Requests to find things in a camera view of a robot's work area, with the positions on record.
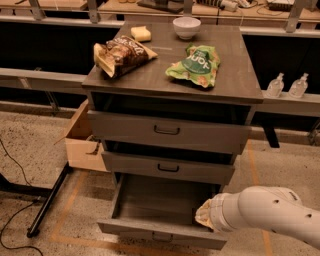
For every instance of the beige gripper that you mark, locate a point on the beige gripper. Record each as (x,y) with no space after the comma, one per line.
(217,211)

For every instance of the grey bottom drawer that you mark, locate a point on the grey bottom drawer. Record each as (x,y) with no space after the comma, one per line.
(161,210)

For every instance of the grey drawer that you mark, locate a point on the grey drawer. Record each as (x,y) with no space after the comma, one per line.
(161,210)
(168,168)
(171,133)

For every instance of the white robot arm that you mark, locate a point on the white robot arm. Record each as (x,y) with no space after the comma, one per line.
(276,209)

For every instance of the grey middle drawer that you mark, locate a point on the grey middle drawer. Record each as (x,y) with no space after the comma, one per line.
(168,168)

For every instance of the grey top drawer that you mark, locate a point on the grey top drawer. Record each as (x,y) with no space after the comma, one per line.
(171,133)

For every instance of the dark grey drawer cabinet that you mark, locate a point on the dark grey drawer cabinet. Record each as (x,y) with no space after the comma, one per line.
(183,115)

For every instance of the cardboard box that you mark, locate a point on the cardboard box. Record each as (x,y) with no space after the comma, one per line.
(82,149)

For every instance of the left clear pump bottle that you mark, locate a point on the left clear pump bottle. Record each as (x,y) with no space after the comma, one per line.
(275,87)

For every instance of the green snack bag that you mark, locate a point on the green snack bag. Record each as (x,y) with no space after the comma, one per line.
(200,66)

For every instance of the black table leg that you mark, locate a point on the black table leg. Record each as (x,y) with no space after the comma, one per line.
(33,230)

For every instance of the brown chip bag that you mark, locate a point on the brown chip bag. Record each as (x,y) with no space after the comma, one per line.
(120,55)

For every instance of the white ceramic bowl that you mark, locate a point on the white ceramic bowl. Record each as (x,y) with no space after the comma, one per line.
(186,27)

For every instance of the yellow sponge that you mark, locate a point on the yellow sponge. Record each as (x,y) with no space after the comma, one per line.
(141,34)

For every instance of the grey metal shelf rail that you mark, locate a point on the grey metal shelf rail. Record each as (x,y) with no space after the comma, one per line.
(42,81)

